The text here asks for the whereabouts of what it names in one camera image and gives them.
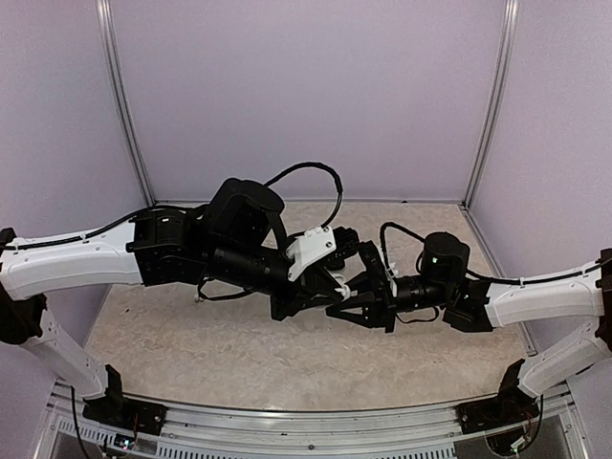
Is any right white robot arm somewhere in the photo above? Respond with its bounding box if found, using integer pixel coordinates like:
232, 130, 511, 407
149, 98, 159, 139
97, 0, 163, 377
326, 232, 611, 425

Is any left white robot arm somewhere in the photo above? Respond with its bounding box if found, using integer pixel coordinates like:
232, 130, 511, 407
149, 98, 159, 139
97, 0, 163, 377
1, 178, 349, 426

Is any aluminium frame post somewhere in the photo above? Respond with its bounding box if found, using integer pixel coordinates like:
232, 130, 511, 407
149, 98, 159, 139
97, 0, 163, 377
462, 0, 520, 212
96, 0, 157, 206

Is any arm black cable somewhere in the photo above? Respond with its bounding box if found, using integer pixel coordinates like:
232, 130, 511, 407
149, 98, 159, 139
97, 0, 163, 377
379, 221, 612, 324
0, 162, 345, 302

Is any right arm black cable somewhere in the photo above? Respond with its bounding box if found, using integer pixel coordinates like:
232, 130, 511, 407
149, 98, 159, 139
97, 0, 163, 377
379, 221, 612, 324

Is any left aluminium frame post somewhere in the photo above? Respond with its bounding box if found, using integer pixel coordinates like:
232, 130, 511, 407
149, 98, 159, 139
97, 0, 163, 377
96, 0, 157, 206

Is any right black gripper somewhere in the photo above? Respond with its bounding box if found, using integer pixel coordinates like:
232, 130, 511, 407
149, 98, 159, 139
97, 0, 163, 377
325, 271, 453, 334

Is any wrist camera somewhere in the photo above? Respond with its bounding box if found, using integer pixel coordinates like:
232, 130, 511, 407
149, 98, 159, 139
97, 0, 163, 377
285, 226, 360, 282
359, 241, 397, 297

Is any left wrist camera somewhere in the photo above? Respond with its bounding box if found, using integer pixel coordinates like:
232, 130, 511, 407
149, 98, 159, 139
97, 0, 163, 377
285, 226, 360, 282

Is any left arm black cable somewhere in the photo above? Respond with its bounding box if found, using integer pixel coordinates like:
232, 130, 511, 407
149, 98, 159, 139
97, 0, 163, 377
0, 162, 345, 302

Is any front aluminium rail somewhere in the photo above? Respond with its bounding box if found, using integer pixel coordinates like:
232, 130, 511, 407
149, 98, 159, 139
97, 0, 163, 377
33, 386, 592, 459

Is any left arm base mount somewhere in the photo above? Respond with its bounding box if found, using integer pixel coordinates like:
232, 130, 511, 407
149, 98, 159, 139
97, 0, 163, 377
82, 364, 167, 436

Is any right aluminium frame post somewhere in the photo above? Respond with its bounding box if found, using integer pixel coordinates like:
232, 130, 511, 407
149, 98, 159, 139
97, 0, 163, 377
462, 0, 520, 212

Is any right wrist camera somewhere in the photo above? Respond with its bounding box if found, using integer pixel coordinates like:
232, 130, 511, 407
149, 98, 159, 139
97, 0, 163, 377
359, 241, 397, 297

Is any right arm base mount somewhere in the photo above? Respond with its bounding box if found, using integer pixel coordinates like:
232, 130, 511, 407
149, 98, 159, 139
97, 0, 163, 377
455, 359, 540, 434

